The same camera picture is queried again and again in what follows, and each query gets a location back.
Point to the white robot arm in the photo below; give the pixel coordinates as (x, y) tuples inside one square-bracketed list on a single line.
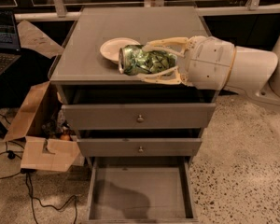
[(255, 74)]

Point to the black laptop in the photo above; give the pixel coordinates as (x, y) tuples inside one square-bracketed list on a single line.
[(10, 46)]

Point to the grey drawer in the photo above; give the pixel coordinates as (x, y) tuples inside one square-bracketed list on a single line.
[(140, 143), (145, 108), (140, 190)]

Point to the grey middle drawer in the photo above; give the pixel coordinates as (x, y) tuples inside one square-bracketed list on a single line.
[(140, 143)]

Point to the grey drawer cabinet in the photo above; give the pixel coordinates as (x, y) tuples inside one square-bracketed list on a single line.
[(82, 64)]

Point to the grey top drawer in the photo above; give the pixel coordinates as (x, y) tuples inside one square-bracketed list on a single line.
[(145, 108)]

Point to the open cardboard box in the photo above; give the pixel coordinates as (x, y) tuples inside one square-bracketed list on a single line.
[(35, 121)]

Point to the items inside cardboard box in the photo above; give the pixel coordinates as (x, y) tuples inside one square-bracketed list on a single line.
[(57, 127)]

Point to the brown cardboard sheet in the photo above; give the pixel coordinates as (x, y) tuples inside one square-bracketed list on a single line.
[(33, 38)]

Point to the grey bottom drawer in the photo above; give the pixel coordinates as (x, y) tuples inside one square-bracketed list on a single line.
[(140, 190)]

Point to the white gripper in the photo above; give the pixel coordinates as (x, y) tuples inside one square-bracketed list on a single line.
[(211, 62)]

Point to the white metal railing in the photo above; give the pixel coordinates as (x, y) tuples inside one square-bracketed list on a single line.
[(59, 6)]

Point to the green soda can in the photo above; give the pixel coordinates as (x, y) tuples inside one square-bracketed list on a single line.
[(133, 60)]

